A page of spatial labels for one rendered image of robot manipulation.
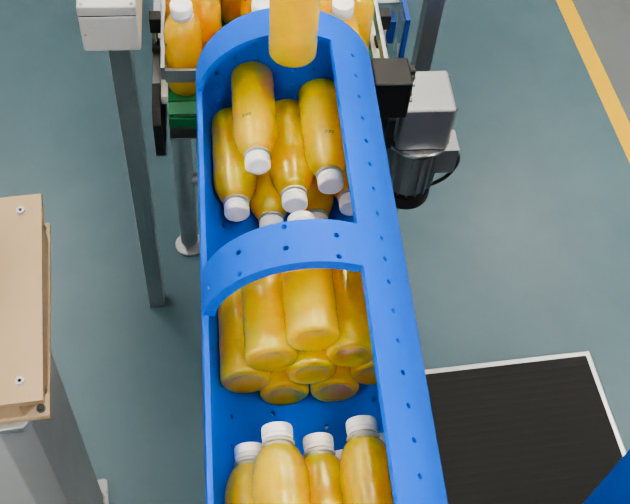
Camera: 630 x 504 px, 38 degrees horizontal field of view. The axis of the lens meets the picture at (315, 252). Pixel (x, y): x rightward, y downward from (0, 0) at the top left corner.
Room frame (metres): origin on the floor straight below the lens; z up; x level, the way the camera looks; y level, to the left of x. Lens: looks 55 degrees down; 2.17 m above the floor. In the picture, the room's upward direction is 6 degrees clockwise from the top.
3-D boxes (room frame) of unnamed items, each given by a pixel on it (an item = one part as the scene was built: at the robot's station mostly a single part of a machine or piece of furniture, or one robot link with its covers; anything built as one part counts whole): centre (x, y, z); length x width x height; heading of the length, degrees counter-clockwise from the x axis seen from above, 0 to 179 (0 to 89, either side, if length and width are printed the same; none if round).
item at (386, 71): (1.23, -0.10, 0.95); 0.10 x 0.07 x 0.10; 100
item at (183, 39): (1.24, 0.27, 0.99); 0.07 x 0.07 x 0.18
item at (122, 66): (1.30, 0.41, 0.50); 0.04 x 0.04 x 1.00; 10
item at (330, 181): (0.87, -0.01, 1.10); 0.04 x 0.02 x 0.04; 100
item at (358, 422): (0.49, -0.08, 1.10); 0.04 x 0.02 x 0.04; 100
